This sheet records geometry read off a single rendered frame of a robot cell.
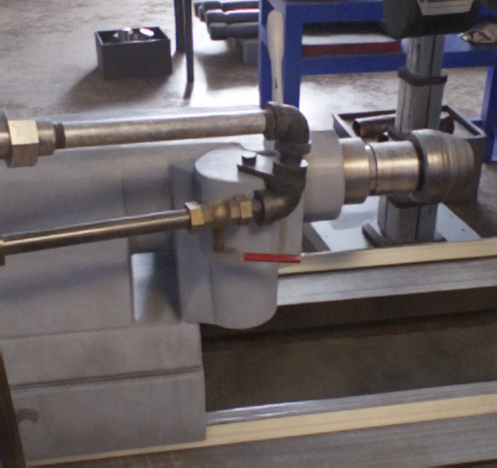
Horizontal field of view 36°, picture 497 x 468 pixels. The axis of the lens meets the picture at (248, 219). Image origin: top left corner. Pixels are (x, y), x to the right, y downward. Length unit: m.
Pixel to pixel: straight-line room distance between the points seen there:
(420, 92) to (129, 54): 2.68
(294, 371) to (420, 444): 0.31
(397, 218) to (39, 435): 1.60
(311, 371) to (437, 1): 1.17
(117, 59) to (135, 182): 3.81
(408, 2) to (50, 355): 1.46
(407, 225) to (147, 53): 2.63
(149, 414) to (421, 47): 1.50
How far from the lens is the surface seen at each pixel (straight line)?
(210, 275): 0.81
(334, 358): 1.21
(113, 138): 0.65
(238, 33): 4.82
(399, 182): 0.92
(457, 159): 0.93
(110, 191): 0.81
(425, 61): 2.18
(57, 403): 0.87
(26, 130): 0.62
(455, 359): 1.25
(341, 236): 2.44
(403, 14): 2.09
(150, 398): 0.87
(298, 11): 2.68
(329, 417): 0.94
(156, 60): 4.65
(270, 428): 0.93
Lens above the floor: 1.49
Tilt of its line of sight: 29 degrees down
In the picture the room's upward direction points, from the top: straight up
